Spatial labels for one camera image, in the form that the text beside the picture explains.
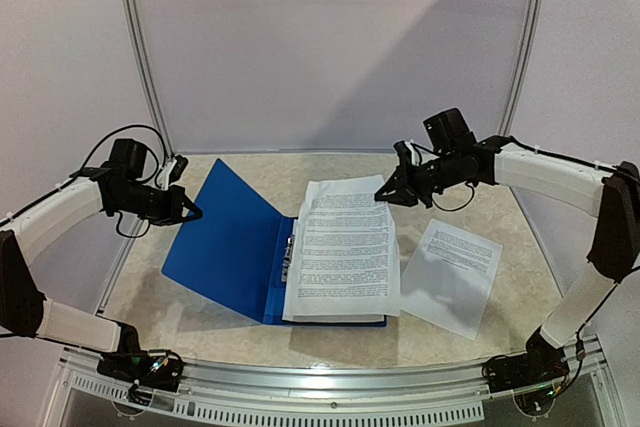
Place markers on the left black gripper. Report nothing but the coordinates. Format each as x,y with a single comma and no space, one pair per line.
172,213

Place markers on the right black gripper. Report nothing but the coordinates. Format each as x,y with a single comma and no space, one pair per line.
417,179

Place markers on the blue file folder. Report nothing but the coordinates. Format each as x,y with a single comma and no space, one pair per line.
233,255

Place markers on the printed paper sheet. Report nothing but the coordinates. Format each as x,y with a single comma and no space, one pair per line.
359,319
346,258

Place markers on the white paper sheet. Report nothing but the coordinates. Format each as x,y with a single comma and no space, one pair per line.
449,278

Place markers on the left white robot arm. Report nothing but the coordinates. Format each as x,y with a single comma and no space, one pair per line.
115,187

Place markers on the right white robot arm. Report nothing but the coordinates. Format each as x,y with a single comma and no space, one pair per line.
610,194

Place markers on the folder metal clip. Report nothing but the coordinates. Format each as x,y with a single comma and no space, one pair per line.
287,258

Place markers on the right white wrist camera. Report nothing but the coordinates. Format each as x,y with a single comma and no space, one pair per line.
408,153

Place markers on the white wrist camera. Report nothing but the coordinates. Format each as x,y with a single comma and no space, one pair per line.
171,172
408,153

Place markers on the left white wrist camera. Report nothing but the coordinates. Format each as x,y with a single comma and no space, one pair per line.
171,172

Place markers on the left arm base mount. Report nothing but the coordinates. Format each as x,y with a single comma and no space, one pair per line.
159,369

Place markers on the perforated white cable tray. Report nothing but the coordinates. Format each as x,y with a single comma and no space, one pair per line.
95,402

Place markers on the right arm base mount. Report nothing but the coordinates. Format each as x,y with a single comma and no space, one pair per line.
540,364

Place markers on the left aluminium corner post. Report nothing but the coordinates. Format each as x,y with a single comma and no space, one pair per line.
142,59

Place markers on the aluminium corner post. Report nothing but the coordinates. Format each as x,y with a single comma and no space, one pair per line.
142,59
523,55

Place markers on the aluminium front rail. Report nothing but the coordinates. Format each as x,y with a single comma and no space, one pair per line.
435,385

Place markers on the right aluminium corner post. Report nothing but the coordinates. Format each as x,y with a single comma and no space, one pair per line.
523,55

